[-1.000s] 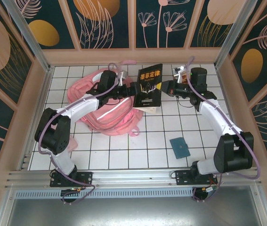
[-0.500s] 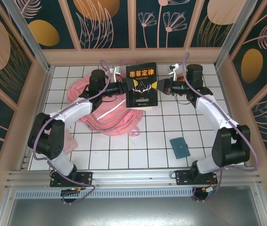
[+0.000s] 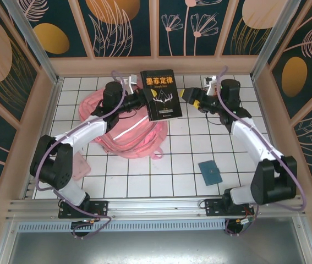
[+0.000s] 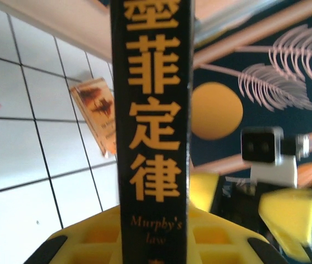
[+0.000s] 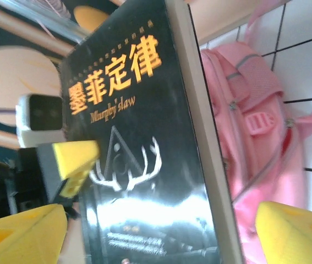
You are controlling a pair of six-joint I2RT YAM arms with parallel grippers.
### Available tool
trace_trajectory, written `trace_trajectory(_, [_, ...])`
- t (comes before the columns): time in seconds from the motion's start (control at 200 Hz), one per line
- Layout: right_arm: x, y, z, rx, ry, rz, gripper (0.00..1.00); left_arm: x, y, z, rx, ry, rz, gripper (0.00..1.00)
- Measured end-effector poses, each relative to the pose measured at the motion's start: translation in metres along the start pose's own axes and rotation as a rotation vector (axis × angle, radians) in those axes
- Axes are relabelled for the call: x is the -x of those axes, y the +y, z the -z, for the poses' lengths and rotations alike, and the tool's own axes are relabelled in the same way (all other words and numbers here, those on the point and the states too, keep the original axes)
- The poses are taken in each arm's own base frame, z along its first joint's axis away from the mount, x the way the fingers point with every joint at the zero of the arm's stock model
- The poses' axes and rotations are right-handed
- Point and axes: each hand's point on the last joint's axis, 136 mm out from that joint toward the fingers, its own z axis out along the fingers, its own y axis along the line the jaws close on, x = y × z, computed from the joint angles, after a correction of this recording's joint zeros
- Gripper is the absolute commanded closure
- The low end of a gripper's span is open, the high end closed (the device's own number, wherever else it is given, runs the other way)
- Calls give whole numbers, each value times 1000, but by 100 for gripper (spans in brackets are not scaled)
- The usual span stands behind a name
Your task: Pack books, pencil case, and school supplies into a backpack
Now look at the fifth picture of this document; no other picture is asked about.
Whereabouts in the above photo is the black book orange title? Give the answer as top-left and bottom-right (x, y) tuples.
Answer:
(60, 0), (245, 264)

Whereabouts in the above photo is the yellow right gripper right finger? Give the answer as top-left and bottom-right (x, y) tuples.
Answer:
(255, 200), (312, 264)

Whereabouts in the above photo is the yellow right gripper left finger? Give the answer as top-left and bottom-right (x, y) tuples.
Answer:
(0, 203), (69, 264)

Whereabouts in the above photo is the aluminium corner post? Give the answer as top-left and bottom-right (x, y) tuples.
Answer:
(28, 5), (90, 45)

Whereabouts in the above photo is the pink backpack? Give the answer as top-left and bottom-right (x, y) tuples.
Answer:
(199, 0), (312, 264)

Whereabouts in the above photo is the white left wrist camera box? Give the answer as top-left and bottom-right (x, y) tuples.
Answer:
(14, 93), (64, 148)

